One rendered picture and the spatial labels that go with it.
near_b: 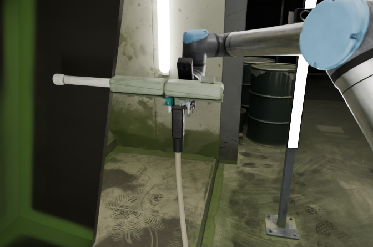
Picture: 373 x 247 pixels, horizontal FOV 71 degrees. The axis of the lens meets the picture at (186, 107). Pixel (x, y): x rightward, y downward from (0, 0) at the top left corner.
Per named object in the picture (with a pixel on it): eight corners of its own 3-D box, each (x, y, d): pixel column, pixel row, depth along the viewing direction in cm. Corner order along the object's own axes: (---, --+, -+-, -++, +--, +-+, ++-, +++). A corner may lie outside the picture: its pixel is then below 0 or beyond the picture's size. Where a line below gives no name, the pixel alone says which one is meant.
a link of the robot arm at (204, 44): (205, 28, 100) (203, 60, 105) (178, 28, 95) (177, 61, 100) (218, 30, 93) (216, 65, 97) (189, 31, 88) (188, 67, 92)
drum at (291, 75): (241, 129, 347) (245, 62, 322) (283, 129, 349) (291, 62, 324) (253, 149, 291) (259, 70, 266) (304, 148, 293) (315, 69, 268)
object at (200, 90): (219, 150, 77) (225, 75, 69) (218, 159, 73) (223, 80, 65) (70, 134, 86) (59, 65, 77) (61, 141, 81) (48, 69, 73)
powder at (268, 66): (247, 65, 321) (247, 64, 321) (290, 65, 323) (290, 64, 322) (260, 72, 269) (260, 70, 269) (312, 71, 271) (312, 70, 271)
